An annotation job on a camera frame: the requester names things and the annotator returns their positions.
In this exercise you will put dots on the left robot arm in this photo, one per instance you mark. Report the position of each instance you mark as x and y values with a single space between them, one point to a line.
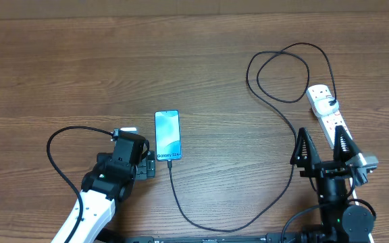
106 186

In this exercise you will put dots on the white charger adapter plug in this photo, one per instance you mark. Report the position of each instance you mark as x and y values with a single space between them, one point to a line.
325 106

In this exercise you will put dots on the Samsung Galaxy smartphone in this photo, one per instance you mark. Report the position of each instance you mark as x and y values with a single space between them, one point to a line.
167 135

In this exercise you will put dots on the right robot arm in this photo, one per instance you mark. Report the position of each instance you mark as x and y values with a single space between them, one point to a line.
343 217

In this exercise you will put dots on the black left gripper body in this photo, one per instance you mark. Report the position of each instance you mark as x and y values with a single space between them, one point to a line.
145 167

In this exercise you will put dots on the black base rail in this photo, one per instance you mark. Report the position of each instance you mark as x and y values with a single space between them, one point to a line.
268 238

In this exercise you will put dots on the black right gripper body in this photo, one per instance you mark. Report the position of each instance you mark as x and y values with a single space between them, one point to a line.
325 166

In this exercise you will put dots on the white power strip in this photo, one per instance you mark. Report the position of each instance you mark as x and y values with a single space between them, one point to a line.
329 122

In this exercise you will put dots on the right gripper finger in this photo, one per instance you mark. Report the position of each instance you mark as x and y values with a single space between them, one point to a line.
344 146
305 154

